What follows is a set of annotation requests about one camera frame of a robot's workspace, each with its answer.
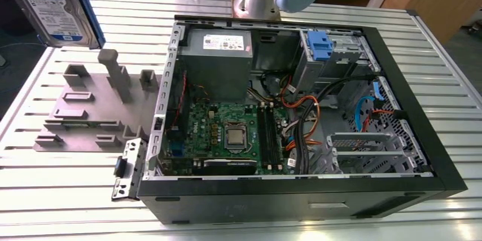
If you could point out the blue plastic drive latch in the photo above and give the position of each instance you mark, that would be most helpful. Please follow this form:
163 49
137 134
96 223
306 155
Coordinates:
319 44

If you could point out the hard disk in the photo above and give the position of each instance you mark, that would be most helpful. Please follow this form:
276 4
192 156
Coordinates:
52 12

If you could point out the blue plastic clip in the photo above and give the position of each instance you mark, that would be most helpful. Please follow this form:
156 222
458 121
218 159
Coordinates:
376 91

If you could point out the CPU socket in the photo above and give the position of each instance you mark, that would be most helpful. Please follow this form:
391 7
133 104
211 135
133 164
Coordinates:
227 148

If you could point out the metal card retention bracket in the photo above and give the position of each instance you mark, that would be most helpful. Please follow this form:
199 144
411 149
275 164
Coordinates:
133 153

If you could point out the metal disk bay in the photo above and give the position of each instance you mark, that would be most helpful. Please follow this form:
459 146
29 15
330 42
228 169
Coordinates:
372 155

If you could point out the black RAM slot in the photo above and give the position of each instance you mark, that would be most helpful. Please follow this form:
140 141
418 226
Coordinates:
263 139
274 139

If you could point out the blue black video connector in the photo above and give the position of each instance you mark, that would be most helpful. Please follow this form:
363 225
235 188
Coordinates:
120 166

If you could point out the black open PC case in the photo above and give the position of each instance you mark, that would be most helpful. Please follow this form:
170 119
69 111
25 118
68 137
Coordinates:
300 196

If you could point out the green RAM stick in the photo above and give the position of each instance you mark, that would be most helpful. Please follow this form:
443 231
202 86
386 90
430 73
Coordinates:
80 124

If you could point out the green motherboard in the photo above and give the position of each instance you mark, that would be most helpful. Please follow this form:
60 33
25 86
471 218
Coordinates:
203 117

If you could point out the grey parts rack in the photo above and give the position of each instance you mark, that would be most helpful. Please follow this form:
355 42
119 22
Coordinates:
97 111

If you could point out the metal optical drive cage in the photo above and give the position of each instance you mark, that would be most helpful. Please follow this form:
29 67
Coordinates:
316 74

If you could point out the black graphics card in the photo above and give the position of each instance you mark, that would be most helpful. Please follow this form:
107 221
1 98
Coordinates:
230 166

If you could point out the grey power supply unit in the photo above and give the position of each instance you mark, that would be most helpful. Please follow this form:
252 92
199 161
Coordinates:
214 69

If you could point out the silver CPU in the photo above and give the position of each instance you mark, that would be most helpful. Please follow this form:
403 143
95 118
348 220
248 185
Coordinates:
235 136

